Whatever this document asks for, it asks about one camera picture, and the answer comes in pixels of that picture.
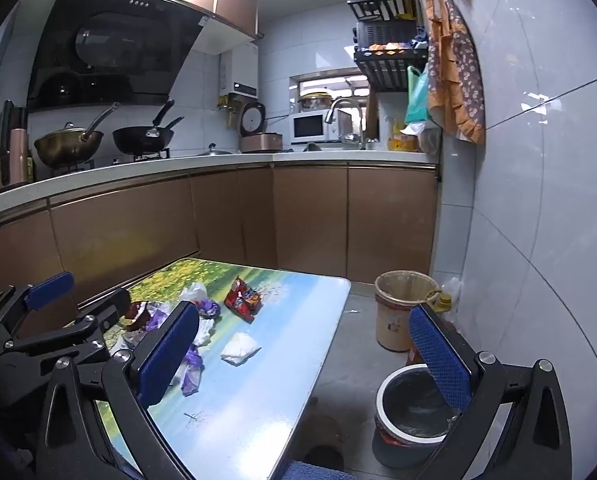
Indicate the blue fuzzy cloth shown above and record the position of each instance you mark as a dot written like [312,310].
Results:
[308,472]

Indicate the crumpled white plastic bag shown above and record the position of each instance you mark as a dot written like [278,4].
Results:
[196,291]

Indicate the dark red snack bag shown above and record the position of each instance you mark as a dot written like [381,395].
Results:
[137,312]

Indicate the steel kitchen faucet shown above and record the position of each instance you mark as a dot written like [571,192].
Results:
[361,120]

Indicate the clear plastic bag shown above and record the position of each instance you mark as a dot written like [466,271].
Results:
[204,331]

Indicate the purple and white wrapper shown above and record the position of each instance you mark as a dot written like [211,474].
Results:
[192,370]

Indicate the black range hood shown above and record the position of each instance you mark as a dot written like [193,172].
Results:
[118,45]

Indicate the bright red snack packet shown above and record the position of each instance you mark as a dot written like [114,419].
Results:
[242,300]

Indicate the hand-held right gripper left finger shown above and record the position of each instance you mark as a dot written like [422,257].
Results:
[168,355]

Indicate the brown base cabinets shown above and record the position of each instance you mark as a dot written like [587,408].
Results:
[308,220]

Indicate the white microwave oven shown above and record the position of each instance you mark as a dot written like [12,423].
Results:
[308,127]

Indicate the orange floral apron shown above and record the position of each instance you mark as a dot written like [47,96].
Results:
[453,80]

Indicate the brass wok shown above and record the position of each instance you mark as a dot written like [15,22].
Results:
[68,145]

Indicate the gas stove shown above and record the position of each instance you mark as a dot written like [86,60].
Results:
[113,161]

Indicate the glass lidded pot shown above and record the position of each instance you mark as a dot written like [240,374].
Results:
[316,100]

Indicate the yellow food container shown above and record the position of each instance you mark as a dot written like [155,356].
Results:
[403,142]

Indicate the round clock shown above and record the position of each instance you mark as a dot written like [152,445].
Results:
[261,142]

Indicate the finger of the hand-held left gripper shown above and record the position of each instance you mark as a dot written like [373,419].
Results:
[48,289]
[98,317]

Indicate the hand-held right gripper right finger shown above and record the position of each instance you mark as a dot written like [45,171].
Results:
[438,355]

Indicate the black wok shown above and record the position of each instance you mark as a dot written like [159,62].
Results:
[138,140]

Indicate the white kitchen counter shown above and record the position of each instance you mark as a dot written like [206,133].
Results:
[178,165]

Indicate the beige trash bin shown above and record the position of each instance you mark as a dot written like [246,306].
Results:
[393,320]

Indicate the green plastic bag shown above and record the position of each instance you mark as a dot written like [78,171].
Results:
[418,100]

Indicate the white bag on counter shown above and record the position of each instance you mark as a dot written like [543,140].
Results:
[428,135]

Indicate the rose gold thermos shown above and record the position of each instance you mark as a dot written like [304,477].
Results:
[20,157]

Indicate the white rimmed trash bin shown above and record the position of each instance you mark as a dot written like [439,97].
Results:
[408,410]

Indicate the metal pot lid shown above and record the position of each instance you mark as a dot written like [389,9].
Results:
[213,151]

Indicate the white water heater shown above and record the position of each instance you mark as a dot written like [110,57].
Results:
[241,67]

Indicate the yellow bottle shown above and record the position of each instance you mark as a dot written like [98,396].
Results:
[444,301]

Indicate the black wall dish rack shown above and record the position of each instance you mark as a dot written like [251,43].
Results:
[383,67]

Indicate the white tissue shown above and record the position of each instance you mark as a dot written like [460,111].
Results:
[239,349]

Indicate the flower print table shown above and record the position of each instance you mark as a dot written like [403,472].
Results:
[278,385]

